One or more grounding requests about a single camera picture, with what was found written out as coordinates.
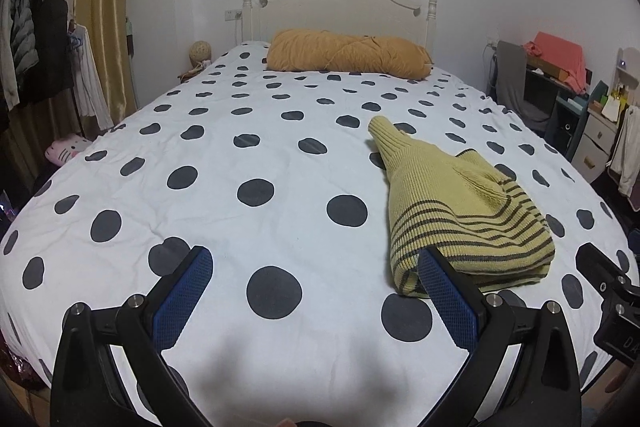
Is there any yellow striped knit sweater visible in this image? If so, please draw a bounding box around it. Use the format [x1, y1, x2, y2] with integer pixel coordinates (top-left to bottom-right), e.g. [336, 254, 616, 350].
[367, 116, 557, 299]

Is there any gold curtain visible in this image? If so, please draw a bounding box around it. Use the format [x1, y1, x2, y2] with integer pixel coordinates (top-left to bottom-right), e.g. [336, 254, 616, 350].
[7, 0, 141, 188]

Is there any brown flat box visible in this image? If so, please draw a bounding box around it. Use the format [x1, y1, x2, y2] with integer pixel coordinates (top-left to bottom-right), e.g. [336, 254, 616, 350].
[529, 63, 571, 80]

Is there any orange pillow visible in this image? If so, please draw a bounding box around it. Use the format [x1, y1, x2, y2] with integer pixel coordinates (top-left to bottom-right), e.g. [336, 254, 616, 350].
[266, 28, 435, 82]

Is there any blue desk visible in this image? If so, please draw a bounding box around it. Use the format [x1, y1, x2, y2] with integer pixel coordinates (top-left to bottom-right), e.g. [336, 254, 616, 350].
[522, 67, 596, 158]

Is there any white hanging garment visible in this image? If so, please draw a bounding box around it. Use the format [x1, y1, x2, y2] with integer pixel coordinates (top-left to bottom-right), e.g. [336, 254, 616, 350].
[65, 24, 116, 132]

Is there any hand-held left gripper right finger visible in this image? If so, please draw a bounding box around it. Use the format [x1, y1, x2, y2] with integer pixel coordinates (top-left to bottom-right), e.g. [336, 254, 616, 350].
[417, 247, 583, 427]

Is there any white hanging cloth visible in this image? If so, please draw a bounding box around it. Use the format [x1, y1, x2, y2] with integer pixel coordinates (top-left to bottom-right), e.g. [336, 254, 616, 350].
[606, 104, 640, 212]

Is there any white polka dot bed cover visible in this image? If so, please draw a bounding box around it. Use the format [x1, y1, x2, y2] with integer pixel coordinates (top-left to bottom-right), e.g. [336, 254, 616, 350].
[0, 41, 638, 413]

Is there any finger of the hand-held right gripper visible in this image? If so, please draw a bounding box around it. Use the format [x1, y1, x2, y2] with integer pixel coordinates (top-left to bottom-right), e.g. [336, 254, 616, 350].
[575, 243, 632, 294]

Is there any grey chair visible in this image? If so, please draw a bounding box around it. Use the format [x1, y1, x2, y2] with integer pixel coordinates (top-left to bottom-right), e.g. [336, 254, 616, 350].
[492, 39, 556, 135]

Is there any pink cat plush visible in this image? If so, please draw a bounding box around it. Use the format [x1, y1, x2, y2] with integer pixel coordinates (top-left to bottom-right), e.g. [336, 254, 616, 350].
[45, 133, 96, 166]

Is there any white drawer cabinet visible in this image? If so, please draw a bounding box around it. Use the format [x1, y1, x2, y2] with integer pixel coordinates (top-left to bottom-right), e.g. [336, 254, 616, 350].
[570, 104, 623, 182]

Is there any grey puffer jacket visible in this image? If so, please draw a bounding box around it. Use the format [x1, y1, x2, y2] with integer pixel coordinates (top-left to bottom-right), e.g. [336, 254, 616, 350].
[0, 0, 41, 110]

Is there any black hanging jacket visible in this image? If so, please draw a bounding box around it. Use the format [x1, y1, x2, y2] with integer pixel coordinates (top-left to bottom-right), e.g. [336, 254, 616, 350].
[15, 0, 76, 108]

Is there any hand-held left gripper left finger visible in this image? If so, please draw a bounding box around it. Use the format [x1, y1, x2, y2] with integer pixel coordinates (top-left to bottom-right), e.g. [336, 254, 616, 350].
[50, 245, 215, 427]

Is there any coral cloth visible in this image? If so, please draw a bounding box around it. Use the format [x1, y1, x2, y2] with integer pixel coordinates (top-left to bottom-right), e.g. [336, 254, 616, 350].
[522, 32, 590, 94]

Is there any white bed headboard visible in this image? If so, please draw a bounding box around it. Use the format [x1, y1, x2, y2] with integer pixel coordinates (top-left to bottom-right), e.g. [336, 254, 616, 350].
[241, 0, 439, 58]

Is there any round woven ball lamp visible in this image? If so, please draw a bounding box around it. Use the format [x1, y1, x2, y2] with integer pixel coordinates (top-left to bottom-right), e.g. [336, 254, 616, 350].
[189, 40, 215, 65]

